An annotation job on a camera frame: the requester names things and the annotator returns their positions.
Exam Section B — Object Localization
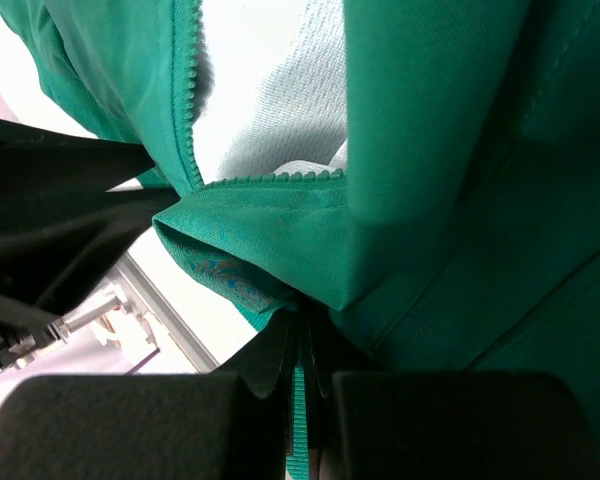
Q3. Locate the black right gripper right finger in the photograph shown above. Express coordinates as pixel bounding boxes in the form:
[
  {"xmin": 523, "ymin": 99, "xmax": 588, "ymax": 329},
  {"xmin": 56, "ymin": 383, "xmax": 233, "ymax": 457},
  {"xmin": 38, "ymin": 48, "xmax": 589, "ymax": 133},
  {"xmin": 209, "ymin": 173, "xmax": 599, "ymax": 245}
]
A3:
[{"xmin": 302, "ymin": 310, "xmax": 600, "ymax": 479}]

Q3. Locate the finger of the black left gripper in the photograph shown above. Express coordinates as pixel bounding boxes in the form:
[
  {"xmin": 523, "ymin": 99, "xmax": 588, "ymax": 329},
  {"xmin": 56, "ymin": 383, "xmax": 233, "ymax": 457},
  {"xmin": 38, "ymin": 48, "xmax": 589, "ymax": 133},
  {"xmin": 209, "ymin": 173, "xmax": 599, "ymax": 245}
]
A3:
[{"xmin": 0, "ymin": 119, "xmax": 179, "ymax": 315}]

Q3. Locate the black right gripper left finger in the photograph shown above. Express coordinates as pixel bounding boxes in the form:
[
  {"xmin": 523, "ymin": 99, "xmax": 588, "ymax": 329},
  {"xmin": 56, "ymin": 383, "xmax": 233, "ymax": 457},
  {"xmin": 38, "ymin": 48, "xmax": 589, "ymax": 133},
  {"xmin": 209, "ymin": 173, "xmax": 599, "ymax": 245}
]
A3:
[{"xmin": 0, "ymin": 311, "xmax": 298, "ymax": 479}]

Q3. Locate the aluminium table edge rail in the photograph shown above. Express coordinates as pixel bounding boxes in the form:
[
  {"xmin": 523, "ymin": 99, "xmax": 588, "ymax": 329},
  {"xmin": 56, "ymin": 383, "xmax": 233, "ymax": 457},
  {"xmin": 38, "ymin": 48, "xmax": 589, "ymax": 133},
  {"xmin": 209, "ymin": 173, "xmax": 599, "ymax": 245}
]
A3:
[{"xmin": 111, "ymin": 253, "xmax": 220, "ymax": 373}]

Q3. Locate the green zip-up jacket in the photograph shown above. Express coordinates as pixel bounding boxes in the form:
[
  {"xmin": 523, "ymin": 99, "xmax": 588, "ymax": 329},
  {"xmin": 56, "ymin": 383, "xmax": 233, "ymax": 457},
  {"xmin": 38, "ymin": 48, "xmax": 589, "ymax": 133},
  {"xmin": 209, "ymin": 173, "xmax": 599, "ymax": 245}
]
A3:
[{"xmin": 0, "ymin": 1, "xmax": 600, "ymax": 479}]

